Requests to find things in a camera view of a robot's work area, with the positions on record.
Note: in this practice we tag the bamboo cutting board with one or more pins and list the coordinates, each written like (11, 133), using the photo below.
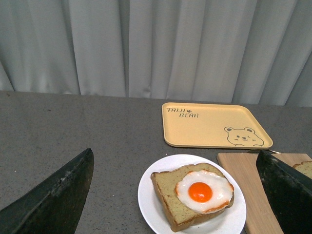
(242, 167)

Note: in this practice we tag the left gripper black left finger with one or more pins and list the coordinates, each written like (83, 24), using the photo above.
(56, 204)

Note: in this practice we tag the fried egg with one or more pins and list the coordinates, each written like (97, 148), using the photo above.
(204, 192)

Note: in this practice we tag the yellow bear tray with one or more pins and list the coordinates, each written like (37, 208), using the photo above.
(221, 126)

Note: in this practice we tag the bread slice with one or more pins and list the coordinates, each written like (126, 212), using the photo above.
(179, 216)
(305, 168)

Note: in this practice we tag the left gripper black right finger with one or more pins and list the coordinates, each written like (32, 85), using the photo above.
(289, 193)

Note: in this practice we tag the white round plate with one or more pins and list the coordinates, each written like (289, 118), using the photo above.
(231, 221)

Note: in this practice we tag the metal cutting board handle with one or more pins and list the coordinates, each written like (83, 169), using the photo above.
(265, 150)

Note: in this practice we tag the grey curtain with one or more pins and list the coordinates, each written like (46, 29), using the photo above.
(233, 51)

